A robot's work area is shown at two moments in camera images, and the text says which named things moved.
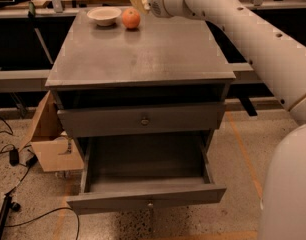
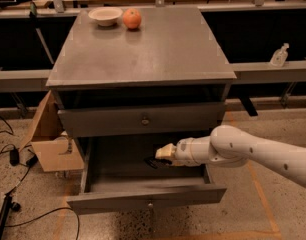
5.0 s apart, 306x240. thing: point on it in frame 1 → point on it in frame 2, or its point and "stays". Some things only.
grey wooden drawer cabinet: [144, 105] stays
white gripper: [155, 0] → [183, 151]
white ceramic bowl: [104, 15] stays
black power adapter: [14, 157] stays
